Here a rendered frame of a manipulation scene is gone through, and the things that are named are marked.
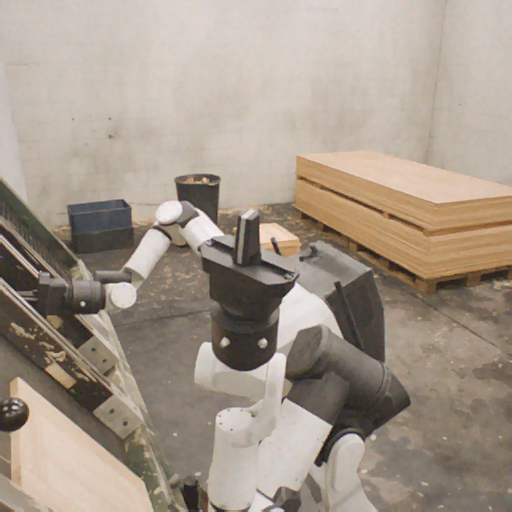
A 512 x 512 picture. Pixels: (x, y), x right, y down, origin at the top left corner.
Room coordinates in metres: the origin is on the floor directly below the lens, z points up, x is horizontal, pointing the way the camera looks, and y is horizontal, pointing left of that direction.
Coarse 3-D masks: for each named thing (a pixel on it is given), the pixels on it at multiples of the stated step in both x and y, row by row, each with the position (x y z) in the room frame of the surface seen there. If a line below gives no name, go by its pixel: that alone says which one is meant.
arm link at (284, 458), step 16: (288, 400) 0.72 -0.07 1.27; (288, 416) 0.70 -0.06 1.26; (304, 416) 0.69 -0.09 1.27; (272, 432) 0.69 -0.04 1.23; (288, 432) 0.68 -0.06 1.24; (304, 432) 0.67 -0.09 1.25; (320, 432) 0.68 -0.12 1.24; (272, 448) 0.67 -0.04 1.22; (288, 448) 0.66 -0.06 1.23; (304, 448) 0.66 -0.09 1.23; (256, 464) 0.66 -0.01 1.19; (272, 464) 0.65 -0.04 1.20; (288, 464) 0.65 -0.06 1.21; (304, 464) 0.65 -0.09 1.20; (272, 480) 0.63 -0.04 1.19; (288, 480) 0.63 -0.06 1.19; (272, 496) 0.62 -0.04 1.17; (288, 496) 0.62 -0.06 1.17
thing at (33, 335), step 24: (0, 288) 1.00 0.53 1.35; (0, 312) 0.99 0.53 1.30; (24, 312) 1.01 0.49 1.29; (24, 336) 1.01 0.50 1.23; (48, 336) 1.03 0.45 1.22; (48, 360) 1.03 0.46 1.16; (72, 360) 1.05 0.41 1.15; (96, 384) 1.07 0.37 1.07; (96, 408) 1.06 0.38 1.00; (120, 408) 1.09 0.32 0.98; (120, 432) 1.08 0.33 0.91
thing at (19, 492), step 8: (0, 480) 0.51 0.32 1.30; (8, 480) 0.53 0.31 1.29; (0, 488) 0.50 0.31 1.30; (8, 488) 0.51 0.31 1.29; (16, 488) 0.53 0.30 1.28; (0, 496) 0.49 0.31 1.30; (8, 496) 0.50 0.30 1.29; (16, 496) 0.51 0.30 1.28; (24, 496) 0.52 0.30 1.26; (32, 496) 0.54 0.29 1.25; (0, 504) 0.48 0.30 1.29; (8, 504) 0.49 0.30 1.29; (16, 504) 0.50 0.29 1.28; (24, 504) 0.51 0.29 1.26; (32, 504) 0.52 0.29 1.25; (40, 504) 0.54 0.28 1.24
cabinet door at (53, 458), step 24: (24, 384) 0.84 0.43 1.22; (48, 408) 0.84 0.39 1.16; (24, 432) 0.70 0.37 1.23; (48, 432) 0.77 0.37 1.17; (72, 432) 0.84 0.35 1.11; (24, 456) 0.64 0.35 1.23; (48, 456) 0.70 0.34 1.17; (72, 456) 0.77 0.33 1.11; (96, 456) 0.84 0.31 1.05; (24, 480) 0.59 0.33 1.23; (48, 480) 0.64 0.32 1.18; (72, 480) 0.70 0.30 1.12; (96, 480) 0.77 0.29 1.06; (120, 480) 0.85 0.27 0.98; (48, 504) 0.58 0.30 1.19; (72, 504) 0.63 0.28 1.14; (96, 504) 0.70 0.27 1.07; (120, 504) 0.76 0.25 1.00; (144, 504) 0.84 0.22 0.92
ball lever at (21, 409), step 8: (8, 400) 0.47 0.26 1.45; (16, 400) 0.47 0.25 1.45; (0, 408) 0.46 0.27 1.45; (8, 408) 0.46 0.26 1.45; (16, 408) 0.46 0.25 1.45; (24, 408) 0.47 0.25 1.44; (0, 416) 0.45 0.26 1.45; (8, 416) 0.45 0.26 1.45; (16, 416) 0.46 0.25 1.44; (24, 416) 0.46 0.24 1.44; (0, 424) 0.45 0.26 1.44; (8, 424) 0.45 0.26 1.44; (16, 424) 0.46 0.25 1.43; (24, 424) 0.46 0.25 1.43; (8, 432) 0.46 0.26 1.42
